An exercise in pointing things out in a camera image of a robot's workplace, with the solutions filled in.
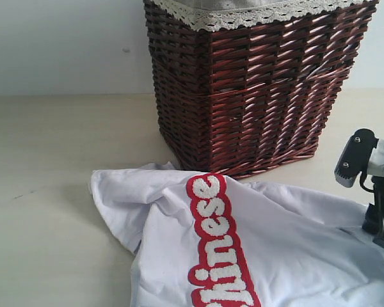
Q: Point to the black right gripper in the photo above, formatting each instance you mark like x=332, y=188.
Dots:
x=363, y=158

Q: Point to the white t-shirt red lettering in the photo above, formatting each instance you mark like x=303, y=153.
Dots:
x=201, y=239

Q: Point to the dark brown wicker basket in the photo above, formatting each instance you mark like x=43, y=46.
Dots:
x=243, y=101

